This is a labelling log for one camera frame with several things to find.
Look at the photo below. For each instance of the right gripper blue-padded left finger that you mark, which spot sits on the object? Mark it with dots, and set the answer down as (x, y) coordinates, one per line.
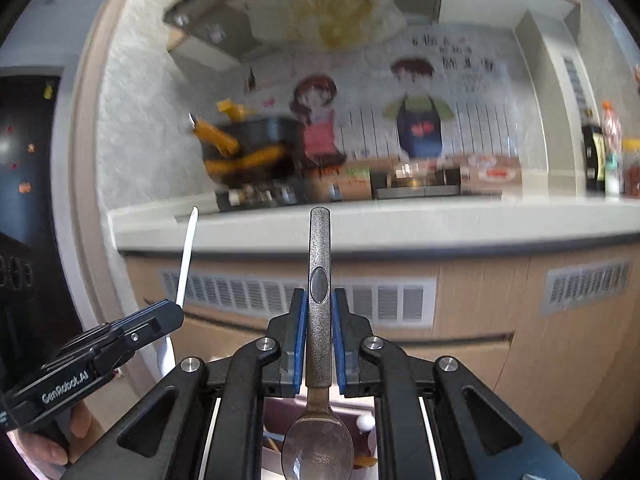
(204, 420)

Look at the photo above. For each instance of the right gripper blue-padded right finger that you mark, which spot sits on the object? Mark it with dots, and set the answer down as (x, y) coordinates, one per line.
(435, 419)

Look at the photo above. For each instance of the white ceramic spoon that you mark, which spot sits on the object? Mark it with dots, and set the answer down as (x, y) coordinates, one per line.
(166, 359)

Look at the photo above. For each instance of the black handled metal spoon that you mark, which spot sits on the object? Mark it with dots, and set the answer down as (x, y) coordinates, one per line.
(319, 365)

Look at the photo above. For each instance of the person's left hand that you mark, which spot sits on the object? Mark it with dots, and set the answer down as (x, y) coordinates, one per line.
(45, 452)

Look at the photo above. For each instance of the maroon plastic utensil caddy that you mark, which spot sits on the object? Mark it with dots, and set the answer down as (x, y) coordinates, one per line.
(307, 438)

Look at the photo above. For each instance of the long grey vent grille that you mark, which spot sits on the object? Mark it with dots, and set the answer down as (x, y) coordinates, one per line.
(385, 302)

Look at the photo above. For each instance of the small grey vent grille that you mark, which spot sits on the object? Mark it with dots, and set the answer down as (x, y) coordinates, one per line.
(573, 287)

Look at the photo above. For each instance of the orange-capped clear bottle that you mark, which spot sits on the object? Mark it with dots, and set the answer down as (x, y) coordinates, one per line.
(613, 136)

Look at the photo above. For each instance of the red-filled glass jar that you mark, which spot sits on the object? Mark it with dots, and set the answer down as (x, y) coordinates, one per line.
(631, 167)

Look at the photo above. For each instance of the dark soy sauce bottle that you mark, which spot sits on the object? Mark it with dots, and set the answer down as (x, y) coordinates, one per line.
(594, 149)

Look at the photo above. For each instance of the range hood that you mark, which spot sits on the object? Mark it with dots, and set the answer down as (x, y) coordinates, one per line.
(242, 29)

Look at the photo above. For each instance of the black wok with yellow handle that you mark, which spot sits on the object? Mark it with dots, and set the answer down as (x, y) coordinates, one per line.
(248, 148)

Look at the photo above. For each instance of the cartoon wall sticker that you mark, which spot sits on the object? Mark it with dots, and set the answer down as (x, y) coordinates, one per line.
(424, 102)

